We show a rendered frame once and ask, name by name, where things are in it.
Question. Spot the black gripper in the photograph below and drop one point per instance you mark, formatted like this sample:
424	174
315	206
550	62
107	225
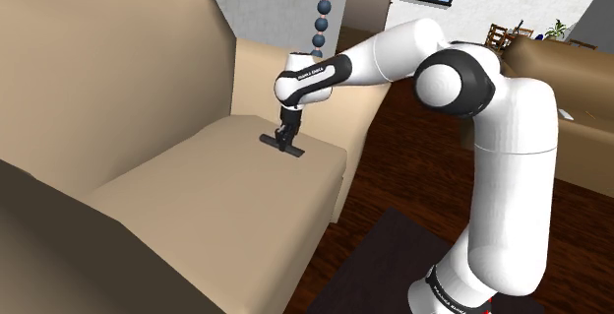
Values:
290	119

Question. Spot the black remote control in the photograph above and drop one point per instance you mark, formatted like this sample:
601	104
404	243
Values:
269	140

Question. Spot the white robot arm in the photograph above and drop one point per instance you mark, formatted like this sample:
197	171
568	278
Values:
515	169

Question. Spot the floor lamp with blue balls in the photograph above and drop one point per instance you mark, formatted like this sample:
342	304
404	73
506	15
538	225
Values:
322	20

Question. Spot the doorway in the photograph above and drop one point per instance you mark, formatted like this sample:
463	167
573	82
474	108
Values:
362	13

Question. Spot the beige sofa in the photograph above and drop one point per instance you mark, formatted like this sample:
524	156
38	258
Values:
144	126

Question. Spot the dark robot stand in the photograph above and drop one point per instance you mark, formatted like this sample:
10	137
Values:
383	265

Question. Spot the wooden chair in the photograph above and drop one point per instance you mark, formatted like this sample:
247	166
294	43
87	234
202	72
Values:
496	36

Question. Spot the green potted plant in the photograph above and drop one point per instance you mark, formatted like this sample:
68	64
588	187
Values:
556	30

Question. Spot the brown sofa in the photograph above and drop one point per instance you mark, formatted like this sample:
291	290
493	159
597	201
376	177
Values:
575	92

